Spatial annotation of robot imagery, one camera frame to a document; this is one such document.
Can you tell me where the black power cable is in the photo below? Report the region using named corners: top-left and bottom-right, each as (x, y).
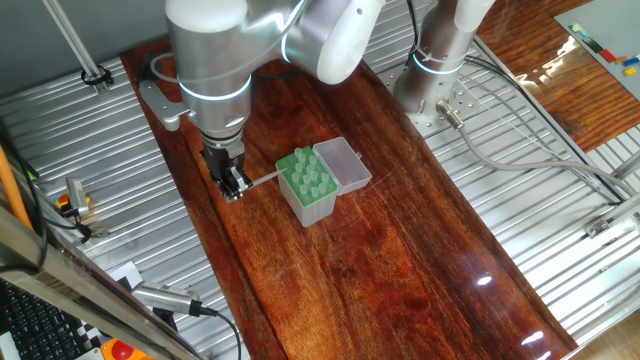
top-left (463, 52), bottom-right (624, 207)

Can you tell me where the black frame cable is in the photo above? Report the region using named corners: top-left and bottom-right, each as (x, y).
top-left (0, 169), bottom-right (50, 275)

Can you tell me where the orange cable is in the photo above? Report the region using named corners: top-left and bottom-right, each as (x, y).
top-left (0, 144), bottom-right (35, 232)

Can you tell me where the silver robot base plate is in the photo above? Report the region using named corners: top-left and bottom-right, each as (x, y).
top-left (378, 59), bottom-right (484, 139)

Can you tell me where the glossy wood grain board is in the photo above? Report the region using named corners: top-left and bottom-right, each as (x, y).
top-left (119, 37), bottom-right (579, 360)
top-left (475, 0), bottom-right (640, 154)

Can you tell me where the metal frame beam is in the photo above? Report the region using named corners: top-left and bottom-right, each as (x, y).
top-left (0, 202), bottom-right (204, 360)

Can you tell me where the black camera cable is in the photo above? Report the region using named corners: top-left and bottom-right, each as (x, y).
top-left (199, 303), bottom-right (243, 360)

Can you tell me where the grey brick baseplate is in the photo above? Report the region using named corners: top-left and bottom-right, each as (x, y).
top-left (553, 0), bottom-right (640, 103)

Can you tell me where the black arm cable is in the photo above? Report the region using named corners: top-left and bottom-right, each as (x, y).
top-left (405, 0), bottom-right (422, 65)

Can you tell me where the silver ribbed camera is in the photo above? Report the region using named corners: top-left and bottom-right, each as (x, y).
top-left (130, 279), bottom-right (205, 318)

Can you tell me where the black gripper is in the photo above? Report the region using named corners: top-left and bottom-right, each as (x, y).
top-left (201, 142), bottom-right (254, 204)

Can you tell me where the pipette tip box green rack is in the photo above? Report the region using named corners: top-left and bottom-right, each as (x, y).
top-left (274, 136), bottom-right (374, 229)

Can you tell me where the black keyboard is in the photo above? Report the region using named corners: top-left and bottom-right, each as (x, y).
top-left (0, 278), bottom-right (89, 360)

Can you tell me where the silver aluminium profile bar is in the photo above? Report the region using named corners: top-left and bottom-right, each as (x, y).
top-left (608, 148), bottom-right (640, 181)

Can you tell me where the black strap loop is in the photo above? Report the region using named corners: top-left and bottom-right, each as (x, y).
top-left (81, 64), bottom-right (114, 87)
top-left (43, 205), bottom-right (96, 246)

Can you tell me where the grey cable with metal plug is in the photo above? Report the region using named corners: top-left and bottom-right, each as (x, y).
top-left (435, 98), bottom-right (640, 199)

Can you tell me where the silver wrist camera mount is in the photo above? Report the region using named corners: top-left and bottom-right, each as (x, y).
top-left (138, 79), bottom-right (196, 133)

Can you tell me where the black computer mouse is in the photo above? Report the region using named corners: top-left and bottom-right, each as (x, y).
top-left (151, 305), bottom-right (180, 334)

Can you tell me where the checkerboard calibration sheet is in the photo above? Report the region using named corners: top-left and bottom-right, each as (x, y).
top-left (74, 259), bottom-right (146, 354)

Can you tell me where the orange emergency stop box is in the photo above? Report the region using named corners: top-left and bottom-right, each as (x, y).
top-left (98, 337), bottom-right (154, 360)

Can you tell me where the silver aluminium corner bracket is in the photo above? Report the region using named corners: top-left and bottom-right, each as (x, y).
top-left (583, 192), bottom-right (640, 240)

